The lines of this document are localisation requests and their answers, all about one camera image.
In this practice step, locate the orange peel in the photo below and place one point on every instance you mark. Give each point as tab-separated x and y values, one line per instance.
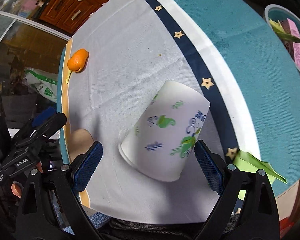
78	60

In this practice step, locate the pink carton box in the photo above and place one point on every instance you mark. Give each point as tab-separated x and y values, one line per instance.
293	48

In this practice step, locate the teal round trash bin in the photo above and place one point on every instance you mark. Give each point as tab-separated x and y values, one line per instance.
278	13

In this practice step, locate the green corn husk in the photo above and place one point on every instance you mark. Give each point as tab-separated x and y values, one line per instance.
280	32

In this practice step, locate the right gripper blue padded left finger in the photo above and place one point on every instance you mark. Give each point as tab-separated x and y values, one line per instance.
84	165

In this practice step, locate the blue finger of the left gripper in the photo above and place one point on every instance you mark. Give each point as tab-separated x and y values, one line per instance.
42	117

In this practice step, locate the person's left hand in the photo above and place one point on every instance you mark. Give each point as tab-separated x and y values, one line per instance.
17	189

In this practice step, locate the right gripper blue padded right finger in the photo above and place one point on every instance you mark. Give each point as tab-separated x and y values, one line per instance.
211	165

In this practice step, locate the striped teal white tablecloth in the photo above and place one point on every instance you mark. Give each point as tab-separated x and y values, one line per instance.
221	49

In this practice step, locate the white floral paper cup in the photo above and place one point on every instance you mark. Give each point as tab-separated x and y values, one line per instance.
163	137

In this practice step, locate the brown coconut shell bowl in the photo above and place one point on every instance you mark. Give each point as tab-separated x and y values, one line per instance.
78	143

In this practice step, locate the yellow plastic spoon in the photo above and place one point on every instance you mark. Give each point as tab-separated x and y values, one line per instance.
68	77

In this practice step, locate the white green plastic bag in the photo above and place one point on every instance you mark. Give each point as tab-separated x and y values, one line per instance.
44	83

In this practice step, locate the green paper scrap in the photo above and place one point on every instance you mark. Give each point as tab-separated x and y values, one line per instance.
246	162

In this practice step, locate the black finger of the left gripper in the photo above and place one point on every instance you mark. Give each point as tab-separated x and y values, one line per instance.
28	135

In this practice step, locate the brown wooden drawer cabinet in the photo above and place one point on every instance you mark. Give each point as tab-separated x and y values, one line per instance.
66	16

